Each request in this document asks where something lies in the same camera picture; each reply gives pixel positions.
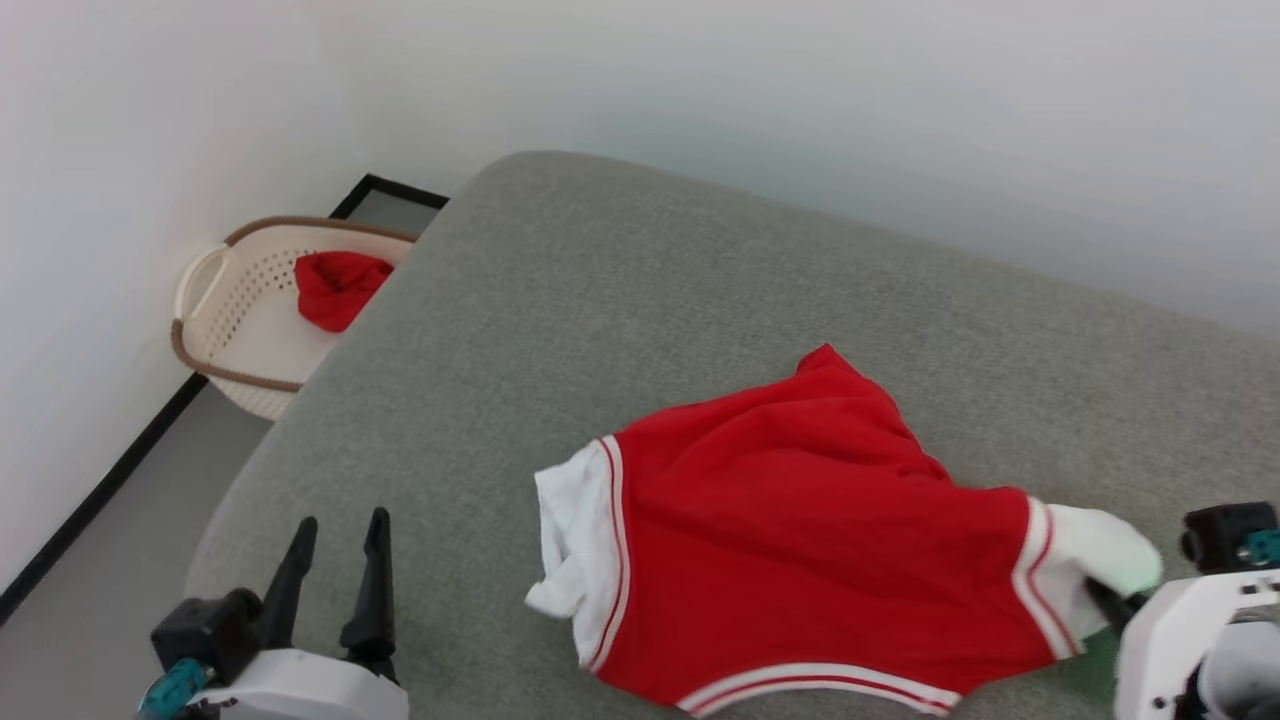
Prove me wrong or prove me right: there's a cream plastic laundry basket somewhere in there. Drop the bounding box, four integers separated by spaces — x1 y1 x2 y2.
170 215 421 422

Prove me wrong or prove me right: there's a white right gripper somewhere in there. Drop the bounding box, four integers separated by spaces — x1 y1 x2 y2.
1087 570 1280 720

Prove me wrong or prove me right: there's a red and white jersey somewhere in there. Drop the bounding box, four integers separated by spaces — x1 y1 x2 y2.
525 343 1164 718

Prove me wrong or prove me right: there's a black baseboard strip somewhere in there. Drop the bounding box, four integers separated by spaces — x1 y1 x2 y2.
0 173 450 626

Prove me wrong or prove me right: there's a red crumpled garment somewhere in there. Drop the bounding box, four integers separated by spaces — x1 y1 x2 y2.
294 251 395 334

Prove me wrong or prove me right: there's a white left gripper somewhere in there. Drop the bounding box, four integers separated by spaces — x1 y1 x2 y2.
185 507 411 720

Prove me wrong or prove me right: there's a grey fabric sofa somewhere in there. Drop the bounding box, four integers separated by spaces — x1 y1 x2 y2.
185 150 1280 720

